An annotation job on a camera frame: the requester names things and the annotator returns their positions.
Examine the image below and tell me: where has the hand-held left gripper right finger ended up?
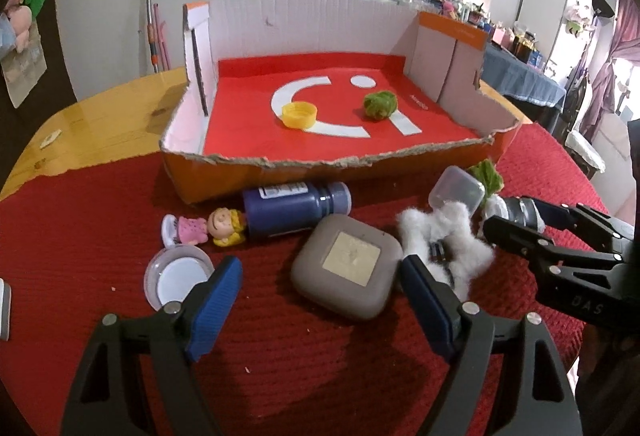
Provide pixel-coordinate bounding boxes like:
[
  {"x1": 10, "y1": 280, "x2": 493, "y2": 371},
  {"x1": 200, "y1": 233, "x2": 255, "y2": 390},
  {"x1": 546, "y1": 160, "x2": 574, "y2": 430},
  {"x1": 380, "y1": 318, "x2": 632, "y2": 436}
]
[{"x1": 397, "y1": 253, "x2": 586, "y2": 436}]

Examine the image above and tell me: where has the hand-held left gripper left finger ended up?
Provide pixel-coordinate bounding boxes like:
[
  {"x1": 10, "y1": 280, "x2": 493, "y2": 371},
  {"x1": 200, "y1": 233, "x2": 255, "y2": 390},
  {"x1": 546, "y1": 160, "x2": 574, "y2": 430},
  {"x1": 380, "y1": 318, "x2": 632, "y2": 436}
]
[{"x1": 60, "y1": 256, "x2": 246, "y2": 436}]

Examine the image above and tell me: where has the white roll with black tape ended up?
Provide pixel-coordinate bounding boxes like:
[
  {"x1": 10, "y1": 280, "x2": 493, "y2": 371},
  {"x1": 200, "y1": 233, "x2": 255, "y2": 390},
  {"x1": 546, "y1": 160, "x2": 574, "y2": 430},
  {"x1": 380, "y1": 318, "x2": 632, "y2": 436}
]
[{"x1": 481, "y1": 193, "x2": 543, "y2": 233}]

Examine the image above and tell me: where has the pink plush toy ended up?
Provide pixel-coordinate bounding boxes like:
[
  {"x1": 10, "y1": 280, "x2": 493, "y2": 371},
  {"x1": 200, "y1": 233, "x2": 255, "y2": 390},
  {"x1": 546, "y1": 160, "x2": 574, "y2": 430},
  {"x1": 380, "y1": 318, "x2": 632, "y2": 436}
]
[{"x1": 0, "y1": 0, "x2": 36, "y2": 53}]

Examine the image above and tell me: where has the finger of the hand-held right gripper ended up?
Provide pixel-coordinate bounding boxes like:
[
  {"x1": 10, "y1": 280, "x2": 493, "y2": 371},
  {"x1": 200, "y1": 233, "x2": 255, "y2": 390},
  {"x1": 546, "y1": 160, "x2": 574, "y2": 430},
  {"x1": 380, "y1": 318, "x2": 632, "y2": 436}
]
[
  {"x1": 520, "y1": 197, "x2": 638, "y2": 243},
  {"x1": 482, "y1": 215, "x2": 640, "y2": 333}
]

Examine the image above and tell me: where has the blue paint bottle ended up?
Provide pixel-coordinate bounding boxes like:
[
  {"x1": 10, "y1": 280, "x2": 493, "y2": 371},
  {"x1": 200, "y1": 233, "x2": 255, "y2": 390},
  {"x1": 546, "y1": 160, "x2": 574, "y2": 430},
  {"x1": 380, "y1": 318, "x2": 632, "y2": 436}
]
[{"x1": 242, "y1": 181, "x2": 352, "y2": 241}]

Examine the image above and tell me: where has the white chair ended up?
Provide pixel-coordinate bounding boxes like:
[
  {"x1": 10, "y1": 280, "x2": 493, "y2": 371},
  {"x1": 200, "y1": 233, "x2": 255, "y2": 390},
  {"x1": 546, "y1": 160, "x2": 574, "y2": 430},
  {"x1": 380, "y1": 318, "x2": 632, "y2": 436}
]
[{"x1": 565, "y1": 129, "x2": 601, "y2": 179}]

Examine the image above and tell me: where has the red knitted mat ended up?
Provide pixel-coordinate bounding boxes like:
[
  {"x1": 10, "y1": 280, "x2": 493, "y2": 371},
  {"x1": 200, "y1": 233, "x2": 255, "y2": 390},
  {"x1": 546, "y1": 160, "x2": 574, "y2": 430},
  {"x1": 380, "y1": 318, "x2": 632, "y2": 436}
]
[{"x1": 0, "y1": 121, "x2": 601, "y2": 436}]

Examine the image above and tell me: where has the torn cardboard box red bottom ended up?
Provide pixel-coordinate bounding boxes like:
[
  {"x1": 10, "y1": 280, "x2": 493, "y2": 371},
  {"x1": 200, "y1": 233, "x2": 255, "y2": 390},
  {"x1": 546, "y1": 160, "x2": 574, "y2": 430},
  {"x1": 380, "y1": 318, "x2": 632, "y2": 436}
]
[{"x1": 159, "y1": 0, "x2": 521, "y2": 207}]

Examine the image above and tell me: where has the blue tablecloth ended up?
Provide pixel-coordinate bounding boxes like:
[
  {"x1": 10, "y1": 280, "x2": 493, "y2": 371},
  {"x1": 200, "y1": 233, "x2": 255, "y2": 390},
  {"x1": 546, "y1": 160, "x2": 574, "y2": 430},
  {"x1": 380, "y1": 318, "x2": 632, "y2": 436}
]
[{"x1": 480, "y1": 44, "x2": 566, "y2": 109}]

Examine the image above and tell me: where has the pink stick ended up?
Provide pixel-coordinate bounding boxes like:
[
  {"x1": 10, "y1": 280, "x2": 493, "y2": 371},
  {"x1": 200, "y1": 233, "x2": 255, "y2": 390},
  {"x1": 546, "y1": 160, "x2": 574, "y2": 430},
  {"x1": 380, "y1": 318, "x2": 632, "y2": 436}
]
[{"x1": 152, "y1": 2, "x2": 171, "y2": 70}]

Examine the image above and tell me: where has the small clear plastic box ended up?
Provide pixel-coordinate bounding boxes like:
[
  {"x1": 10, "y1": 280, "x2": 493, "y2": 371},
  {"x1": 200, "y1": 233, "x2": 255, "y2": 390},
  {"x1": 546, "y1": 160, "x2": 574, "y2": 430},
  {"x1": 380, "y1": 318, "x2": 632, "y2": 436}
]
[{"x1": 428, "y1": 166, "x2": 487, "y2": 212}]

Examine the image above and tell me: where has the yellow bottle cap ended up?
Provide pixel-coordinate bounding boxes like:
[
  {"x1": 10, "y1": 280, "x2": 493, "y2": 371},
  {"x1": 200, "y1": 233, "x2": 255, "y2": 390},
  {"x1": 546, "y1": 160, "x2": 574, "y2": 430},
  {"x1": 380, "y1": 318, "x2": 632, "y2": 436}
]
[{"x1": 281, "y1": 101, "x2": 321, "y2": 131}]

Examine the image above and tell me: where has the white box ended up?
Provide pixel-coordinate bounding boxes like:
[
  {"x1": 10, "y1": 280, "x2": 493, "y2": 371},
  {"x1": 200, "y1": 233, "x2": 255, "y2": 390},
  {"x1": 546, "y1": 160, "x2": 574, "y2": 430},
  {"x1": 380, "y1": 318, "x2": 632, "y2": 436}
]
[{"x1": 0, "y1": 280, "x2": 12, "y2": 342}]

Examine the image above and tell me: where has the grey square case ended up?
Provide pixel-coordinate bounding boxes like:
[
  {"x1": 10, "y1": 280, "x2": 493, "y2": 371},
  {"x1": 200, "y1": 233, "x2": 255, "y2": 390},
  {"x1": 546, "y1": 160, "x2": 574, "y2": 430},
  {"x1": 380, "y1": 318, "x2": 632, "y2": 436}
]
[{"x1": 291, "y1": 215, "x2": 403, "y2": 321}]

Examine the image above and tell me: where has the small doll figurine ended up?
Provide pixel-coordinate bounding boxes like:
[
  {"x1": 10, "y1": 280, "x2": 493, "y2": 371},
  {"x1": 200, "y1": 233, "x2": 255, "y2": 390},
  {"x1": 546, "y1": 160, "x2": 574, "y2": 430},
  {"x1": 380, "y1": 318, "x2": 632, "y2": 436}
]
[{"x1": 161, "y1": 209, "x2": 247, "y2": 248}]

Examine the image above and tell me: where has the pink curtain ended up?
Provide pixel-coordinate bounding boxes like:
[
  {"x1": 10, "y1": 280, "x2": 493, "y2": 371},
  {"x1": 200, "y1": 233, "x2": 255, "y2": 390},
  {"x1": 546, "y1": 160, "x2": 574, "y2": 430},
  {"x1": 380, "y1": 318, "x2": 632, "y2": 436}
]
[{"x1": 585, "y1": 0, "x2": 640, "y2": 127}]

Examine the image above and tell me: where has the white fluffy cotton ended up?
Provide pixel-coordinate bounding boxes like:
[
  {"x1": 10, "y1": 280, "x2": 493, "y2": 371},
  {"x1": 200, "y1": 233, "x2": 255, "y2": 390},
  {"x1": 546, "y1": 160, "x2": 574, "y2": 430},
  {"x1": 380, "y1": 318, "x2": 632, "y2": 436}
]
[{"x1": 396, "y1": 199, "x2": 496, "y2": 302}]

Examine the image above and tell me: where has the beige paper bag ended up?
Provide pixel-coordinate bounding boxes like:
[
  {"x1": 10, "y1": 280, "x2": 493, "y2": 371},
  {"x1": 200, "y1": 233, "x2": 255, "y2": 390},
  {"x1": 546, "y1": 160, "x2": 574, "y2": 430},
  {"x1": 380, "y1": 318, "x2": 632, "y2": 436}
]
[{"x1": 0, "y1": 24, "x2": 48, "y2": 108}]

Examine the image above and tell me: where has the metal mop handle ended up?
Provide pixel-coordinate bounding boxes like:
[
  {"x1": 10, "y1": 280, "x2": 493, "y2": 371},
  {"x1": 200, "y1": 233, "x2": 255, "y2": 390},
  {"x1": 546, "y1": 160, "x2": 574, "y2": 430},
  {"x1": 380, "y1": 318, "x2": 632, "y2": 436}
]
[{"x1": 144, "y1": 0, "x2": 163, "y2": 74}]

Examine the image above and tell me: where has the row of small bottles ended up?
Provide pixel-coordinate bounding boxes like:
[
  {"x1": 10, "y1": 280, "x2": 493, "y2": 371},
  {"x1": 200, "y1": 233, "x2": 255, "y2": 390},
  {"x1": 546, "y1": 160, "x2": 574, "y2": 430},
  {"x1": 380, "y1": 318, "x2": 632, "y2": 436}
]
[{"x1": 415, "y1": 0, "x2": 551, "y2": 67}]

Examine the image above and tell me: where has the clear round lid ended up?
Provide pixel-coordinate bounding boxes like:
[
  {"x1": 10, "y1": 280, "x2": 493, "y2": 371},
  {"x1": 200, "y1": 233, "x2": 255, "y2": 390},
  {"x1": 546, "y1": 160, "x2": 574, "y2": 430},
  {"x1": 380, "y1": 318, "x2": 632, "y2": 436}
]
[{"x1": 144, "y1": 246, "x2": 216, "y2": 309}]

